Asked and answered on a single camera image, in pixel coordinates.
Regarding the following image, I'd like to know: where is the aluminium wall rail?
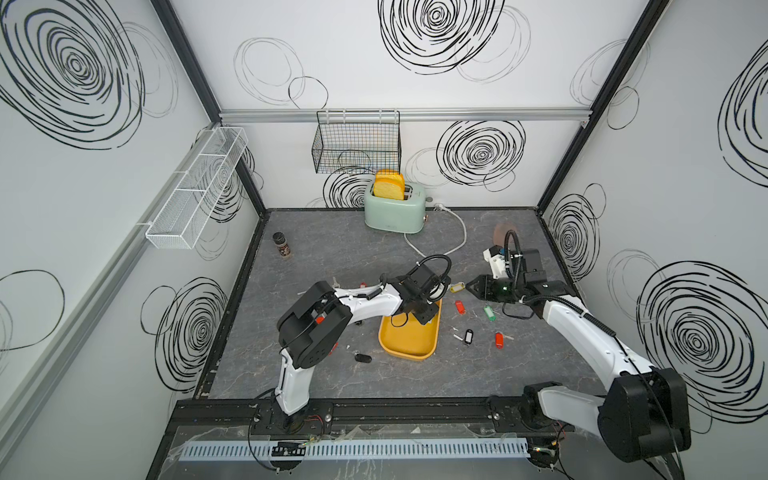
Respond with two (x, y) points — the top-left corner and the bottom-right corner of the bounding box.
(0, 122), (220, 451)
(219, 107), (592, 124)

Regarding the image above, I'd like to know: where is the white slotted cable duct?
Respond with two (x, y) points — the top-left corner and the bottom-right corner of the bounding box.
(178, 438), (530, 462)

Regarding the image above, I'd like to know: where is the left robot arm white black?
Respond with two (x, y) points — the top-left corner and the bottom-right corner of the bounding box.
(272, 254), (452, 422)

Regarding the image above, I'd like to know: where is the green key tag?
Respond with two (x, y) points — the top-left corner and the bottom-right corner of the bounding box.
(483, 306), (497, 322)

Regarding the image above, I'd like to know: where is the black corner frame post right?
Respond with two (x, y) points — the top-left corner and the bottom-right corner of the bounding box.
(537, 0), (670, 214)

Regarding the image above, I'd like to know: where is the white mesh wall shelf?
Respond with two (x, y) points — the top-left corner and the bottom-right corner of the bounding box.
(146, 126), (248, 250)

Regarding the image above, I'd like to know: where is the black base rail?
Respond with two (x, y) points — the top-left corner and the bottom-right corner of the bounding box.
(166, 395), (574, 437)

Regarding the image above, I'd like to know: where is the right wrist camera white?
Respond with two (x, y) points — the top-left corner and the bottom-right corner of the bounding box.
(483, 245), (509, 280)

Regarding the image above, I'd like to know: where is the yellow toast slice front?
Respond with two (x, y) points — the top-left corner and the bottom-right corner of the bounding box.
(373, 177), (405, 201)

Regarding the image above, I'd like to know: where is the black wire wall basket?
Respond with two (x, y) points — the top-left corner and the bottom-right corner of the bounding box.
(311, 109), (402, 174)

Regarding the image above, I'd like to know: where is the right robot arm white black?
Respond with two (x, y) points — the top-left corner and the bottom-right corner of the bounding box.
(466, 246), (692, 463)

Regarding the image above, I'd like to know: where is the black corner frame post left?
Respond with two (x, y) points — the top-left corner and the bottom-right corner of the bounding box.
(150, 0), (269, 219)

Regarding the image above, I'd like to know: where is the black corner frame post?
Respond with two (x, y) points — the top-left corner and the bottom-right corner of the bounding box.
(150, 0), (269, 219)
(537, 0), (670, 214)

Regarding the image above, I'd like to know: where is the aluminium wall rail left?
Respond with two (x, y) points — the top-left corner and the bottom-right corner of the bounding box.
(0, 122), (220, 451)

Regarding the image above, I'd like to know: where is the yellow plastic storage box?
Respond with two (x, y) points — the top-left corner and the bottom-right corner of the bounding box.
(378, 301), (442, 361)

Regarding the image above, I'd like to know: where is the mint green toaster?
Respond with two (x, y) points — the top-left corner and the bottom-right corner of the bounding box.
(364, 183), (427, 234)

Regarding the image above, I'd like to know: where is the spice bottle black cap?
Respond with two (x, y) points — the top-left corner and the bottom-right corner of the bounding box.
(272, 231), (292, 258)

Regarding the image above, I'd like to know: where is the aluminium wall rail back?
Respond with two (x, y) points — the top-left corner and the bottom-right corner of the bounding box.
(219, 107), (592, 124)

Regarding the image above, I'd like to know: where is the orange toast slice back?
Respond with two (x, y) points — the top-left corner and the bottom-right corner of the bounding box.
(376, 170), (404, 181)

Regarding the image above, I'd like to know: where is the white toaster power cable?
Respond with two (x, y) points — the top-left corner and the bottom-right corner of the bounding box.
(403, 203), (469, 258)

